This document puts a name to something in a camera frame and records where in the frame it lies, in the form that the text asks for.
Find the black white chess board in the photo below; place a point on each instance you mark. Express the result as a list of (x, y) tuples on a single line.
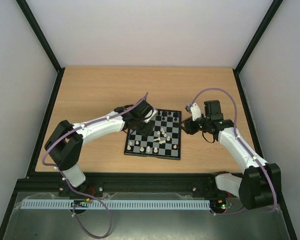
[(166, 126)]

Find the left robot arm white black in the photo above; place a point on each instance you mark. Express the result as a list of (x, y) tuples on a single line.
[(65, 143)]

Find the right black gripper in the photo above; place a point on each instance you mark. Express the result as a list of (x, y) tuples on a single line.
[(189, 126)]

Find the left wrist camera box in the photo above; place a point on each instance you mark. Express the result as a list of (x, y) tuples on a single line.
[(150, 115)]

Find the left black frame post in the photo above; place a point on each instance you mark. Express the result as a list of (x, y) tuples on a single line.
[(32, 21)]

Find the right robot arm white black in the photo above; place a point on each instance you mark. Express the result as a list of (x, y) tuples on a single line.
[(260, 184)]

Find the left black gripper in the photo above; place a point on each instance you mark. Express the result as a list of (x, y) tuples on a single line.
[(145, 131)]

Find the transparent plastic sheet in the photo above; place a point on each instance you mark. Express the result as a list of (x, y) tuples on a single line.
[(129, 224)]

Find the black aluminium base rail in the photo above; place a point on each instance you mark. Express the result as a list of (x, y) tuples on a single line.
[(198, 185)]

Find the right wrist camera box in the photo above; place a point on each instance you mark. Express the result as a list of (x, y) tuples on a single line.
[(194, 110)]

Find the grey slotted cable duct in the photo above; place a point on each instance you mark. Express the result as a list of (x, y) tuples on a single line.
[(67, 204)]

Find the right black frame post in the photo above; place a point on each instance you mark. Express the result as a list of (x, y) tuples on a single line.
[(266, 20)]

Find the black frame post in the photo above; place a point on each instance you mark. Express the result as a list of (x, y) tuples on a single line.
[(32, 21), (266, 20)]

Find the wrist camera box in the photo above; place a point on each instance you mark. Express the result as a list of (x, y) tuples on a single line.
[(194, 110), (150, 115)]

